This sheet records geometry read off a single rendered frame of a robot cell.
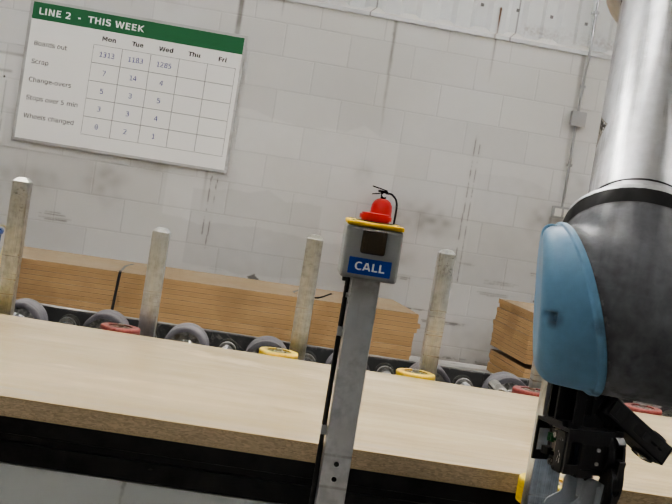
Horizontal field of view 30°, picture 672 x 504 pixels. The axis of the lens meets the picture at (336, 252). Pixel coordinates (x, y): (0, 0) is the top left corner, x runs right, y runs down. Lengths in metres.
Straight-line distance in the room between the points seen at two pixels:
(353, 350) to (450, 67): 7.34
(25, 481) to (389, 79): 7.10
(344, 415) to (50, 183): 7.12
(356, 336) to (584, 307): 0.71
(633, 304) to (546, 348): 0.07
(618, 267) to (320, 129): 7.80
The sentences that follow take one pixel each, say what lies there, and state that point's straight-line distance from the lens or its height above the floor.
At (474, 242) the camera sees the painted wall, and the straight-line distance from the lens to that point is 8.88.
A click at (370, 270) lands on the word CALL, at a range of 1.52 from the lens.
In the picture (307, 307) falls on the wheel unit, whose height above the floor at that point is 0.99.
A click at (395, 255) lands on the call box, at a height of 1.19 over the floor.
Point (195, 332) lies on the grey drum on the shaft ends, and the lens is 3.05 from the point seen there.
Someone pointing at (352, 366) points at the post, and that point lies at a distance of 1.55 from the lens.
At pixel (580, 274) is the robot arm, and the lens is 0.87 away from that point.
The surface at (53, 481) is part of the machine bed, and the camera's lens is 1.83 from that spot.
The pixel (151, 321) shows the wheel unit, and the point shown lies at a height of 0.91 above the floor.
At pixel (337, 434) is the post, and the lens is 1.56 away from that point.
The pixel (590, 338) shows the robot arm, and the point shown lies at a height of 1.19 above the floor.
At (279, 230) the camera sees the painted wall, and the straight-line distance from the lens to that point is 8.63.
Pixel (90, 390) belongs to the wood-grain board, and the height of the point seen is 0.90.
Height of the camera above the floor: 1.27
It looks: 3 degrees down
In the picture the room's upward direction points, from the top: 9 degrees clockwise
